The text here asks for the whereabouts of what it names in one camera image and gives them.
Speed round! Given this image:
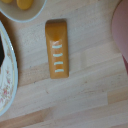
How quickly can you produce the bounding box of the yellow toy food piece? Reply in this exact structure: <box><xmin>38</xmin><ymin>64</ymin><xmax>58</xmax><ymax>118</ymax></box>
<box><xmin>0</xmin><ymin>0</ymin><xmax>15</xmax><ymax>5</ymax></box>
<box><xmin>16</xmin><ymin>0</ymin><xmax>35</xmax><ymax>11</ymax></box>

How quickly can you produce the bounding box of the dark food item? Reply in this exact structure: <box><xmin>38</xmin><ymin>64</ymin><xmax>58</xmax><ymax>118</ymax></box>
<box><xmin>0</xmin><ymin>34</ymin><xmax>6</xmax><ymax>68</ymax></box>

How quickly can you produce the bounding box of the floral patterned white plate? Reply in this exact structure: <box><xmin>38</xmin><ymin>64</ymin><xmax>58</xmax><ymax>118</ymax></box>
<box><xmin>0</xmin><ymin>21</ymin><xmax>20</xmax><ymax>118</ymax></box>

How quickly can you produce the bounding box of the orange block with white stripes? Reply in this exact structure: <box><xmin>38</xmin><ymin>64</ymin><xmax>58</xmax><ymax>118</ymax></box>
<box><xmin>44</xmin><ymin>18</ymin><xmax>71</xmax><ymax>80</ymax></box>

